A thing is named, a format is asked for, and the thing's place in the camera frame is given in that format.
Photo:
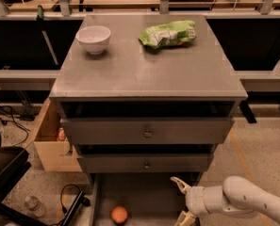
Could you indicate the clear plastic bottle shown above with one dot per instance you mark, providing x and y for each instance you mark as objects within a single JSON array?
[{"x": 34, "y": 206}]

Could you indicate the green chip bag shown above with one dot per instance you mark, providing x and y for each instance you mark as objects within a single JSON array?
[{"x": 171, "y": 34}]

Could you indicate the orange fruit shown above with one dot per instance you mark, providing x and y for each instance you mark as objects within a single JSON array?
[{"x": 119, "y": 215}]

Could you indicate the green handled tool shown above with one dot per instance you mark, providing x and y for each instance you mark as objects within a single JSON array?
[{"x": 40, "y": 20}]

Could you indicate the white ceramic bowl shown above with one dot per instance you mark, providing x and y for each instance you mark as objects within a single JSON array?
[{"x": 94, "y": 39}]

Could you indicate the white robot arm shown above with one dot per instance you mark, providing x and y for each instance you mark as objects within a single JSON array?
[{"x": 236, "y": 197}]

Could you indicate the grey top drawer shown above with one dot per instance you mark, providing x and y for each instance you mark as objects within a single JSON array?
[{"x": 160, "y": 131}]

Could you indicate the grey bottom drawer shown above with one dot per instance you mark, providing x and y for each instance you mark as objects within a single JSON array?
[{"x": 151, "y": 199}]

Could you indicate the grey middle drawer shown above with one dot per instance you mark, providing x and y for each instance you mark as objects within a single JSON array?
[{"x": 148, "y": 162}]

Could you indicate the wooden open box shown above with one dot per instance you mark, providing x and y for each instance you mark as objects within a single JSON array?
[{"x": 54, "y": 154}]

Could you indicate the red can in box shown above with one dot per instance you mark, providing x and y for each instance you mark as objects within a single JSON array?
[{"x": 61, "y": 135}]

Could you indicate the grey drawer cabinet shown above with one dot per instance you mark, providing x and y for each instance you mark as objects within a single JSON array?
[{"x": 131, "y": 81}]

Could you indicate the grey drawer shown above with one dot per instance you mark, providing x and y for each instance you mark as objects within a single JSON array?
[
  {"x": 151, "y": 199},
  {"x": 160, "y": 131},
  {"x": 148, "y": 162}
]

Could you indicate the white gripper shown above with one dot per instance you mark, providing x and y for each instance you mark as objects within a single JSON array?
[{"x": 194, "y": 199}]

